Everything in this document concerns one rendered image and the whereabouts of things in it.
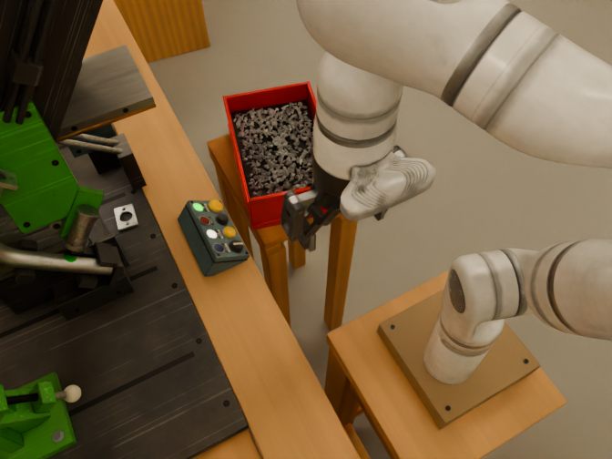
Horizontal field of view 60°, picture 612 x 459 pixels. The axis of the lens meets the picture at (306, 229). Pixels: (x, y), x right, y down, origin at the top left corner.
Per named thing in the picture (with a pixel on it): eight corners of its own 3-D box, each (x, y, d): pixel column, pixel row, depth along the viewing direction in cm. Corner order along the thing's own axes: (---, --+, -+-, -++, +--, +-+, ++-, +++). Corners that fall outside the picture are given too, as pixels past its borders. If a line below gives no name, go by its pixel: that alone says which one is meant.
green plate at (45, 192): (82, 182, 97) (26, 78, 82) (90, 208, 92) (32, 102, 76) (18, 206, 94) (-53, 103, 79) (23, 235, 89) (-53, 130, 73)
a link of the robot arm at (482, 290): (473, 308, 65) (446, 357, 79) (547, 295, 66) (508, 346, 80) (449, 244, 70) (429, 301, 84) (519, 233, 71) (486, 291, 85)
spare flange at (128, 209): (114, 210, 112) (113, 209, 111) (133, 205, 112) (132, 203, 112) (118, 231, 109) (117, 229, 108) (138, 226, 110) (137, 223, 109)
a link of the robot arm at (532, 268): (656, 329, 49) (557, 346, 49) (523, 310, 76) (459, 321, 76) (635, 230, 50) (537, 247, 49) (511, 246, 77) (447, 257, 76)
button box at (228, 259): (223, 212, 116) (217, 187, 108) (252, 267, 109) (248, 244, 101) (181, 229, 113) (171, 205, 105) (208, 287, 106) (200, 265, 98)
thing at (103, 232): (121, 239, 112) (104, 208, 105) (131, 268, 106) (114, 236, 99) (14, 284, 106) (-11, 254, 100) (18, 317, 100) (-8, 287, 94)
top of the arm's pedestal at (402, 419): (455, 271, 114) (460, 263, 111) (559, 407, 99) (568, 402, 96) (325, 341, 106) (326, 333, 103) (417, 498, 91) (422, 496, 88)
